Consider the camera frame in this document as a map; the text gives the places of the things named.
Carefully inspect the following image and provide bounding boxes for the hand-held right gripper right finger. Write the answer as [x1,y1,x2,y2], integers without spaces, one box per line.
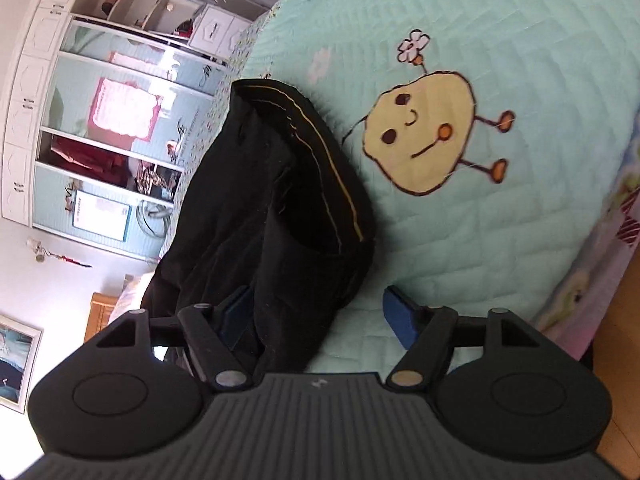
[382,285,543,393]

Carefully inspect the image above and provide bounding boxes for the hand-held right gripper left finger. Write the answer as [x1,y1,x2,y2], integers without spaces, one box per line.
[95,285,253,393]

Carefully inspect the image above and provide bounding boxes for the black pants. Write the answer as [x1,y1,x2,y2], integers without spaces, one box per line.
[141,79,376,376]

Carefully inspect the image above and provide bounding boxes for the red hanging clothes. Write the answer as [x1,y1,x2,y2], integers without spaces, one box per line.
[50,135,131,186]

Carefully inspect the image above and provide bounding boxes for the floral pillow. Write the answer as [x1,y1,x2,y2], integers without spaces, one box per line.
[117,272,156,321]

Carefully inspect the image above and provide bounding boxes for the green bee-print quilted bedspread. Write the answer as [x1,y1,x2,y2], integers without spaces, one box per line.
[160,0,640,376]

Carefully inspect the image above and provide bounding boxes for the silver hoops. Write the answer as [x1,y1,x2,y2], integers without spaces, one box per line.
[141,200,173,236]

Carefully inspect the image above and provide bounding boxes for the wooden headboard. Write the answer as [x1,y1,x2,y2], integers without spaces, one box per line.
[84,294,118,343]

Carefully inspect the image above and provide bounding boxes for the patterned brown cloth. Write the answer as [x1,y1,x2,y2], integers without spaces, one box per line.
[132,165,181,193]

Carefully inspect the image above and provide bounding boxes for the blue-framed poster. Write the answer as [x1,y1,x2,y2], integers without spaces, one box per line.
[71,191,132,243]

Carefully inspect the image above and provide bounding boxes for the framed portrait photo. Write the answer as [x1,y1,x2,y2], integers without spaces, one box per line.
[0,314,43,413]

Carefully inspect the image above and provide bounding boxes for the pink-bordered poster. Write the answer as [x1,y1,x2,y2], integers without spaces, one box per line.
[89,77,163,141]

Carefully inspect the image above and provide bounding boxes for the white sliding-door wardrobe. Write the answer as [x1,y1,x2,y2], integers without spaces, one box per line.
[2,0,281,261]

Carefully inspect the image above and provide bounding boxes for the white drawer cabinet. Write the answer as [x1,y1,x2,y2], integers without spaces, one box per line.
[189,5,253,58]

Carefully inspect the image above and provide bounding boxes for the wall ornament with red tassel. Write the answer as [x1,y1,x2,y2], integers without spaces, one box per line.
[27,239,93,268]

